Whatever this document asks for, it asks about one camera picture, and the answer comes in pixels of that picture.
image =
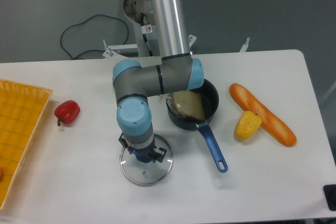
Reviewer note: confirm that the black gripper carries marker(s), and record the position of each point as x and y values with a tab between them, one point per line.
145	152

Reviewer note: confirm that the glass pot lid blue knob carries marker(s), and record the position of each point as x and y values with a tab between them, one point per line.
147	174

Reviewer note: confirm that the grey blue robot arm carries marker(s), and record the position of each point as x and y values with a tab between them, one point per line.
133	83

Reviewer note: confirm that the wrapped bread slice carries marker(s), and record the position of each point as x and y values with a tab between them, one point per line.
186	105

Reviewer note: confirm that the dark blue saucepan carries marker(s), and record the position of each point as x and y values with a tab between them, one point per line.
210	101

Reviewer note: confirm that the red bell pepper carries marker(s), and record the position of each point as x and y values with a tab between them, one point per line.
67	112

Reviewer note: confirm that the yellow bell pepper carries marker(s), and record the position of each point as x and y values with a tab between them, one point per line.
247	125

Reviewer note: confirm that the orange baguette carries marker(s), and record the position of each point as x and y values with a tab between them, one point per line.
270	123

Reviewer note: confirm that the yellow woven basket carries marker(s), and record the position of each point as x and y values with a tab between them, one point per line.
22	107

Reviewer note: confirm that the black device at table edge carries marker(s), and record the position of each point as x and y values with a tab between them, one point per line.
330	194

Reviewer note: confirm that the white table bracket right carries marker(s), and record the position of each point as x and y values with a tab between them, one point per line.
245	45

